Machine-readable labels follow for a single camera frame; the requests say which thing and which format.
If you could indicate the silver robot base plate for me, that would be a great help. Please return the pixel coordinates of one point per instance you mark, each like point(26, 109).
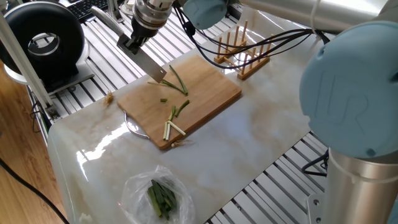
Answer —
point(314, 208)

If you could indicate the chopped green garlic leaves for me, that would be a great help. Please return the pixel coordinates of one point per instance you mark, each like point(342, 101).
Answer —
point(158, 196)

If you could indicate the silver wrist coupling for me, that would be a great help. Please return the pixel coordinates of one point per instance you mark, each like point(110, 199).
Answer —
point(152, 12)

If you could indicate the clear plastic bag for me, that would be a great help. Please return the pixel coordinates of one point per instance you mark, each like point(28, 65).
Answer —
point(133, 193)

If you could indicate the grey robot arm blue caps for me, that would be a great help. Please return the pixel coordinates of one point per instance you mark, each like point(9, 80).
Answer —
point(348, 93)

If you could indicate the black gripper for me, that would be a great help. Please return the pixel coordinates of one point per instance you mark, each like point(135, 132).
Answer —
point(144, 32)

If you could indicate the green garlic stalk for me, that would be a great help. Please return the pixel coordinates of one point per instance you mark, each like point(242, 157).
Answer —
point(180, 83)

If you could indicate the cut garlic stem piece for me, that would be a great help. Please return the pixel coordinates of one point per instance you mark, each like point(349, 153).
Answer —
point(164, 130)
point(176, 128)
point(172, 113)
point(168, 132)

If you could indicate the steel cleaver knife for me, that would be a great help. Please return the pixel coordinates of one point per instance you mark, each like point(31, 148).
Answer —
point(146, 62)

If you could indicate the cut green garlic leaf piece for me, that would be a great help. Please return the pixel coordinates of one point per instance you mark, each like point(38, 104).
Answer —
point(182, 108)

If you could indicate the cut garlic root end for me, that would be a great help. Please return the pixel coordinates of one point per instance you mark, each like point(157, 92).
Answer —
point(108, 98)
point(180, 143)

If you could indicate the black keyboard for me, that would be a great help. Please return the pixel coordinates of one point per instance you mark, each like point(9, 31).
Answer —
point(84, 7)

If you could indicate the aluminium frame post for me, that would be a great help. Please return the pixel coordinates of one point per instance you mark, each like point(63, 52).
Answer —
point(28, 68)
point(115, 9)

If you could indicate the wooden peg dish rack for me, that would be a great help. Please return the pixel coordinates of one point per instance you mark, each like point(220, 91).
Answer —
point(248, 71)

